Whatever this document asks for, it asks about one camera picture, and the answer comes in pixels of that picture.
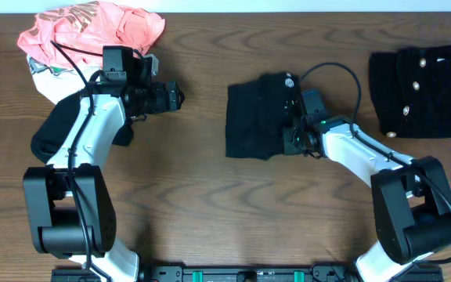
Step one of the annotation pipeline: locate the black t-shirt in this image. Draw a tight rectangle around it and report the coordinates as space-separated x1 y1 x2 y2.
225 72 301 161

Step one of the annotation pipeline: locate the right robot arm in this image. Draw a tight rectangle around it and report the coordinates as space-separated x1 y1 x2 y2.
283 90 451 281

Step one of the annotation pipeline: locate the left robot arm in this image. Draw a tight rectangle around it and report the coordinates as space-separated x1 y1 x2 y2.
23 45 185 281

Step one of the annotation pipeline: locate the pink crumpled shirt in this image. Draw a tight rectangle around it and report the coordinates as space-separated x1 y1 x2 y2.
17 1 165 68

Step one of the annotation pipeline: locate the white printed shirt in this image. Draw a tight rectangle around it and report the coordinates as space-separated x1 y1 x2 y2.
26 55 85 104

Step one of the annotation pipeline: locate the black garment under pile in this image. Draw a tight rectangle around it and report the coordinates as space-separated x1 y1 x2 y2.
31 92 133 169

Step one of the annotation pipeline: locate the black cardigan with gold buttons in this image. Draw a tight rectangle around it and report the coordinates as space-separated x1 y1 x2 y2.
369 45 451 139

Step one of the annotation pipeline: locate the right black cable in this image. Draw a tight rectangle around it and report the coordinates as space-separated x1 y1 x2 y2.
298 61 451 281

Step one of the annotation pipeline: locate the black cable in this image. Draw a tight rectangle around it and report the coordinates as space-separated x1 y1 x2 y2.
298 61 451 281
49 39 148 282

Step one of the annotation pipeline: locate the left black cable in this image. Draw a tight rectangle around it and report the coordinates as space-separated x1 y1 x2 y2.
49 39 148 282

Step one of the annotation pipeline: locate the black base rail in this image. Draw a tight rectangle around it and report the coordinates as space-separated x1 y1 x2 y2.
50 263 444 282

